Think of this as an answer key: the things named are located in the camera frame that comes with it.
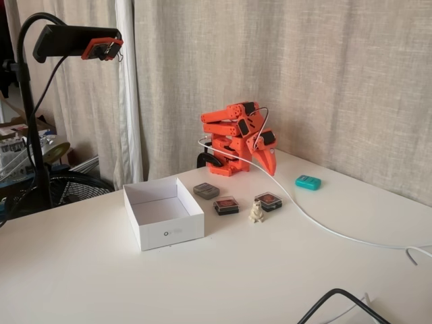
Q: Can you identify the orange gripper black servo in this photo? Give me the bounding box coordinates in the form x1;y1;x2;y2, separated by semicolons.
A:
245;128;280;177

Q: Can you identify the teal green cube box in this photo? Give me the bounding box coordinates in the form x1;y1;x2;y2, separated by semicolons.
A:
295;174;322;191

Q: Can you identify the white cardboard bin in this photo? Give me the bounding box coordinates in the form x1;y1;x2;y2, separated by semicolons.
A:
122;177;205;252

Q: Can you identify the black stamp case red inlay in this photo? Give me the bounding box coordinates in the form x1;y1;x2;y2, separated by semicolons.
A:
254;191;284;213
213;196;240;216

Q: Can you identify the small cream animal figurine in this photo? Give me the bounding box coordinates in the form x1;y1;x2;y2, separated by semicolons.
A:
248;199;265;224

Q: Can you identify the black table clamp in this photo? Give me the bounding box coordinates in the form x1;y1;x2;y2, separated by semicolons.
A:
196;151;225;169

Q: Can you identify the grey plastic case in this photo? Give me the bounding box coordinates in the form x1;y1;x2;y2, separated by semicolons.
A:
192;182;221;200

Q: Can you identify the white folded rack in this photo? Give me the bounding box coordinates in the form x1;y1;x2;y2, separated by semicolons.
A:
69;155;99;173

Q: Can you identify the black floor fan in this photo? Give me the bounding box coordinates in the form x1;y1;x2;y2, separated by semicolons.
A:
0;170;115;217

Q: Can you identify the metal lamp head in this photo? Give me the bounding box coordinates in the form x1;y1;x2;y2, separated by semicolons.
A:
39;134;72;165

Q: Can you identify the printed white carton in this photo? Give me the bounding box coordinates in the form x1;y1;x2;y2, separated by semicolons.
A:
0;134;38;180

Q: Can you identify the black gooseneck stand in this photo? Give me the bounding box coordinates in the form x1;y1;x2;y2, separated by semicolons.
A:
16;12;55;209

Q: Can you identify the brown cardboard box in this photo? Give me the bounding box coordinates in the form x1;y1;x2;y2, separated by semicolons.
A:
0;97;57;140

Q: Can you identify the thin gripper motor wire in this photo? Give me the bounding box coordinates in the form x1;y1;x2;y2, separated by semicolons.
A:
250;107;271;149

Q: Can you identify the long white cable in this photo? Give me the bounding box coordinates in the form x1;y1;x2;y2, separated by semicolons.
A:
198;136;432;266

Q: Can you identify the thick black power cable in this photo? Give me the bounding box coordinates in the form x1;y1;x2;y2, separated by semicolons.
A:
296;288;384;324

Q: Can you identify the thin white cable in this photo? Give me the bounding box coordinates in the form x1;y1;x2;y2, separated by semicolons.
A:
317;292;371;324

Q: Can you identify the orange camera mount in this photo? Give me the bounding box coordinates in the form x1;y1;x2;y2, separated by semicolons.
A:
80;38;124;62

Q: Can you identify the thin black camera cable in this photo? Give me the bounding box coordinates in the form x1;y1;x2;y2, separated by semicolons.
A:
0;53;70;229

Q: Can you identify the black camera holder bar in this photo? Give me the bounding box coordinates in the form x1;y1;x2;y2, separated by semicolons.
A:
32;24;122;63

